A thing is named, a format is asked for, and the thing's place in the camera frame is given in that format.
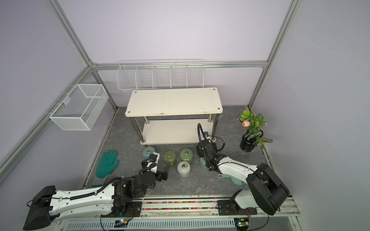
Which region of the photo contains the small green tea canister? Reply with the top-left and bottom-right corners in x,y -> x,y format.
164,151 -> 177,167

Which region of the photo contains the white wire divided basket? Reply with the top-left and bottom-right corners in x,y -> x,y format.
117,59 -> 204,91

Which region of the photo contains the white slotted cable duct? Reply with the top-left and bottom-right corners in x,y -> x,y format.
65,218 -> 236,231

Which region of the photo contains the small blue tea canister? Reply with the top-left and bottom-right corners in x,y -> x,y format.
142,146 -> 155,158

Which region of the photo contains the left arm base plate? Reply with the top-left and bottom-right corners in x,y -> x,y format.
101,201 -> 143,218

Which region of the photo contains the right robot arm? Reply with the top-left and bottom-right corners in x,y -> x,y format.
197,123 -> 290,216

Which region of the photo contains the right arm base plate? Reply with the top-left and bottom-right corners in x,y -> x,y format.
215,199 -> 257,216

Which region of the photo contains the large light blue tea canister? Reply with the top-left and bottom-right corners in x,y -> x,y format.
199,157 -> 208,170

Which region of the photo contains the large green tea canister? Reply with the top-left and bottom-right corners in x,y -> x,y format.
180,148 -> 194,164

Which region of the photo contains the white mesh basket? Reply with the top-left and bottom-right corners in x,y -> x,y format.
49,84 -> 109,131

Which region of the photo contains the large white tea canister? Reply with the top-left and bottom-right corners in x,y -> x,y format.
177,161 -> 191,178

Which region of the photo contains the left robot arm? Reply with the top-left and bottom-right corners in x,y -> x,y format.
23,163 -> 170,231

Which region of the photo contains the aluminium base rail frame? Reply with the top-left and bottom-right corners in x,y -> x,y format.
53,197 -> 306,231

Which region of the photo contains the potted plant with pink flower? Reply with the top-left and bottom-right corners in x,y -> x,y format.
238,109 -> 273,152

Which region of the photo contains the green rubber glove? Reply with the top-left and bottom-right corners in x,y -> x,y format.
95,150 -> 119,179

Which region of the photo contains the white two-tier shelf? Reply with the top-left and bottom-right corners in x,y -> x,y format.
125,87 -> 223,146

